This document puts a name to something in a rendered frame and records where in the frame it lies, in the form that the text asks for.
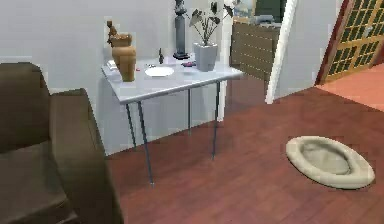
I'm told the white table with metal legs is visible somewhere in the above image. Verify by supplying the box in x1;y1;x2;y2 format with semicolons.
100;55;245;186

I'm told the white round plate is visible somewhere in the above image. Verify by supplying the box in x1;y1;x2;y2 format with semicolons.
144;66;175;78

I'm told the house plant in grey pot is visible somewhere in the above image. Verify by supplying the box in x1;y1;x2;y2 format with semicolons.
188;1;235;73

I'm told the tan wooden vase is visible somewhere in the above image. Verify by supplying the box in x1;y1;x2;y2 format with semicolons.
110;33;138;83

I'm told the brown wooden chest of drawers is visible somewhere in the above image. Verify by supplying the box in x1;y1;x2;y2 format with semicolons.
230;20;282;83

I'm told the brown small figurine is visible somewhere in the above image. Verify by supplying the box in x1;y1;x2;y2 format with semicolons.
106;20;119;48

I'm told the beige oval pet bed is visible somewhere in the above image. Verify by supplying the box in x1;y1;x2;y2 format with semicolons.
285;135;376;190

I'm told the brown armchair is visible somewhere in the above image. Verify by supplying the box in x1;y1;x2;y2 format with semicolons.
0;61;125;224

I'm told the wooden lattice door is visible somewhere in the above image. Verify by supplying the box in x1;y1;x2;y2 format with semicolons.
314;0;384;86

